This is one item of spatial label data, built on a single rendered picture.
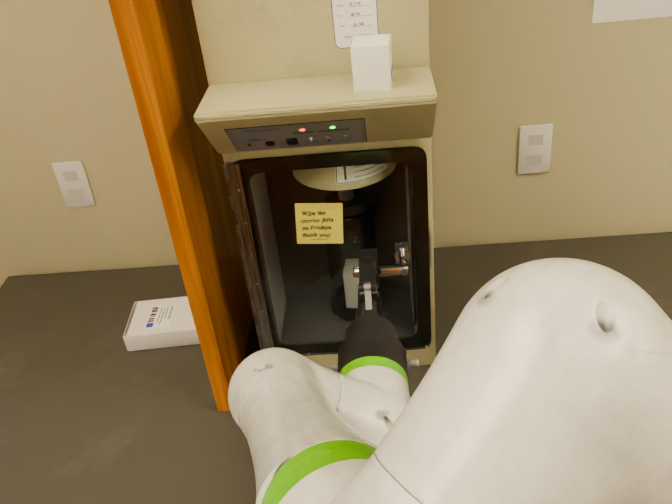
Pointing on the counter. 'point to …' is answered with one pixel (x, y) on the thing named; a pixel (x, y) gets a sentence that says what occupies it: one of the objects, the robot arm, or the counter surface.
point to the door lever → (392, 265)
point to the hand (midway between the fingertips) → (368, 268)
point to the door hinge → (240, 237)
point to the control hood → (321, 106)
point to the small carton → (372, 62)
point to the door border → (249, 254)
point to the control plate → (355, 129)
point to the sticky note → (319, 223)
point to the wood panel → (188, 176)
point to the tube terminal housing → (261, 29)
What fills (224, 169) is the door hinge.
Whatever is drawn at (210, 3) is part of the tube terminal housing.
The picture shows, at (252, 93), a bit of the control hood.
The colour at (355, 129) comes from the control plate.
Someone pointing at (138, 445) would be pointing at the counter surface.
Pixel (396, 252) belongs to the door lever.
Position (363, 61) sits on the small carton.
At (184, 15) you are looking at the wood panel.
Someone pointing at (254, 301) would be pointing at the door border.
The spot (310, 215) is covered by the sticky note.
